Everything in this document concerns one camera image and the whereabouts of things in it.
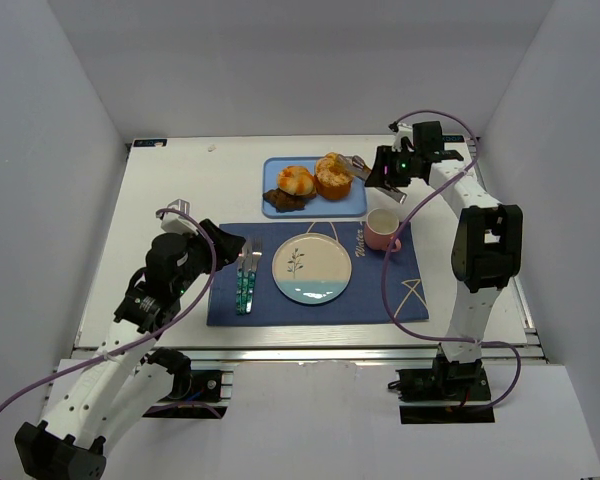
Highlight metal serving tongs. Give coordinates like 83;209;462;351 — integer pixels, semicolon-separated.
335;153;407;204

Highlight sugared orange muffin bread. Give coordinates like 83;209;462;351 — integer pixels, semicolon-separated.
314;152;354;201

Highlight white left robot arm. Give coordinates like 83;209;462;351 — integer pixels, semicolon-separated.
15;217;246;479

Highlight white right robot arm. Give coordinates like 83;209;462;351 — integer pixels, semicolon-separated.
365;120;523;379

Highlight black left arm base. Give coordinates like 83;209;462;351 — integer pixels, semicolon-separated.
144;369;233;420

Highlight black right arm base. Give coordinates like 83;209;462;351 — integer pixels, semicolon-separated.
387;369;495;425

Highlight light blue plastic tray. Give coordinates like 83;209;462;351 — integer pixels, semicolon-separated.
261;156;367;219

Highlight pink ceramic mug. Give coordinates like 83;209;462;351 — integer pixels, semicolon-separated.
363;208;402;253

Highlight blue cloth placemat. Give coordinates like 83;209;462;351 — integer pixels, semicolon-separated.
207;222;429;327

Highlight dark label sticker right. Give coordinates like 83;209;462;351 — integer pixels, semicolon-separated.
442;134;465;143

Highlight dark label sticker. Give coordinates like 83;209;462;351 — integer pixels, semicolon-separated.
442;134;465;143
132;138;167;148

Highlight brown chocolate croissant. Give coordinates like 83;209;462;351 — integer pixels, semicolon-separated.
262;188;306;212

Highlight round orange striped bun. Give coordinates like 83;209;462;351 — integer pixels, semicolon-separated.
277;165;315;196

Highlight cream and blue plate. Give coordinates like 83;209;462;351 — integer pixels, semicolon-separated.
272;233;352;305

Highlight dark label sticker left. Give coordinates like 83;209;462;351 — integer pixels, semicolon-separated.
132;138;167;148

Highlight spoon with green handle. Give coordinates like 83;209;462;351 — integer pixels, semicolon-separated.
236;245;249;315

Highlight knife with green handle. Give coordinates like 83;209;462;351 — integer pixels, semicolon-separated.
240;241;253;315

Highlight fork with green handle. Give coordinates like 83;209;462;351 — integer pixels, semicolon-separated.
245;237;263;314

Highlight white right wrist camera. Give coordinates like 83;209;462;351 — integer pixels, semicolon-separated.
388;121;414;152

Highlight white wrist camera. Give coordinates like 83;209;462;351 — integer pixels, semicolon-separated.
156;199;197;234
388;121;414;152

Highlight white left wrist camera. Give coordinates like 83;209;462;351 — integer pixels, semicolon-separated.
156;199;197;234

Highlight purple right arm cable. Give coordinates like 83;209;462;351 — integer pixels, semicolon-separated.
381;108;523;420

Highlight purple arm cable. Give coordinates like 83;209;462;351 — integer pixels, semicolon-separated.
0;207;219;476
381;108;523;420

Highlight aluminium table rail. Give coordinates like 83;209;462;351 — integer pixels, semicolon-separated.
72;342;549;366

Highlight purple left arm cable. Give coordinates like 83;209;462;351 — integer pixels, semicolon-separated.
0;207;219;476

